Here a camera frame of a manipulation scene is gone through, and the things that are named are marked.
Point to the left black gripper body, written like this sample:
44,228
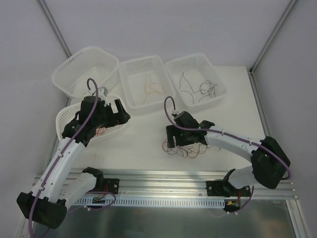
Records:
118,113

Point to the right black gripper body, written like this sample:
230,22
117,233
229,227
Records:
171,135

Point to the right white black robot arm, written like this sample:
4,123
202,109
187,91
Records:
269,164

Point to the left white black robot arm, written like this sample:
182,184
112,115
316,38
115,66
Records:
48,201

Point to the front-left white perforated basket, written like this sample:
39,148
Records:
68,113

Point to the middle white perforated basket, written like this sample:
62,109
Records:
145,83

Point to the deep white plastic tub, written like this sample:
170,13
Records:
90,62

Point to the right white perforated basket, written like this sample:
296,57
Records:
196,81

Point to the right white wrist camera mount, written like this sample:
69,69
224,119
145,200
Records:
175,113

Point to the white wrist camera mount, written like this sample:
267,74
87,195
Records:
102,94
175,113

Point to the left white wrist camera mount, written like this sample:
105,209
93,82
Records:
102,94

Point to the aluminium mounting rail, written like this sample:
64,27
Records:
179,184

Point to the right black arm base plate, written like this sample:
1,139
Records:
217,188

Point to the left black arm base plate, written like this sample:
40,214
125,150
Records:
110,185

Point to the white slotted cable duct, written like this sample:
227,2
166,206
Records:
152,202

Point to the left aluminium frame post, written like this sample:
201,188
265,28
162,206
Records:
53,25

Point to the aluminium frame post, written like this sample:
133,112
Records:
273,34
53,25

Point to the right aluminium frame post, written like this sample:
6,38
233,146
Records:
273,34

